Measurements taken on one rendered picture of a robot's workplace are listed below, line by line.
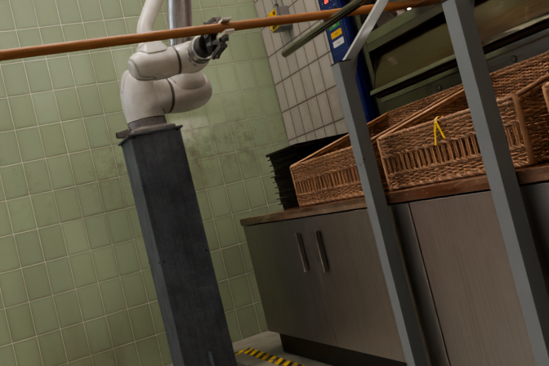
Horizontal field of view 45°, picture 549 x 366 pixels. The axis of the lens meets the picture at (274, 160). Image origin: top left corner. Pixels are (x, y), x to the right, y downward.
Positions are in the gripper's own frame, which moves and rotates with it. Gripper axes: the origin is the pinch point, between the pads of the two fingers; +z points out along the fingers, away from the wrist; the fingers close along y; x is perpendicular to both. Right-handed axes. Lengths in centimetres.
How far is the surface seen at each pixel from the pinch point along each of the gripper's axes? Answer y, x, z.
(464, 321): 95, -17, 59
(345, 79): 30, -12, 41
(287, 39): -17, -73, -95
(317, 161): 48, -22, -3
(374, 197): 62, -12, 41
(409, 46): 14, -74, -7
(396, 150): 51, -23, 41
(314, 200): 60, -23, -12
